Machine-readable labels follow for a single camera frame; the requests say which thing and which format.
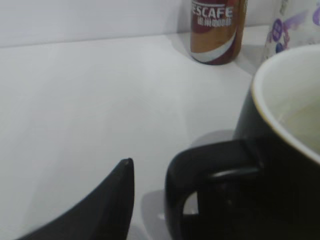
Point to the brown nescafe coffee bottle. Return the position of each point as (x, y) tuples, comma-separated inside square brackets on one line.
[(217, 28)]

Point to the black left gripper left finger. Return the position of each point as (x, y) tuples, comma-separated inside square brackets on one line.
[(104, 214)]

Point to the black ceramic mug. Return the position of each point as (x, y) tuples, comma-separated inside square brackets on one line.
[(277, 137)]

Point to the white square milk bottle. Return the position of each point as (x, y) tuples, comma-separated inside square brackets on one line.
[(294, 23)]

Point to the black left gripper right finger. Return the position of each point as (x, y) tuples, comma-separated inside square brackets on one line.
[(228, 210)]

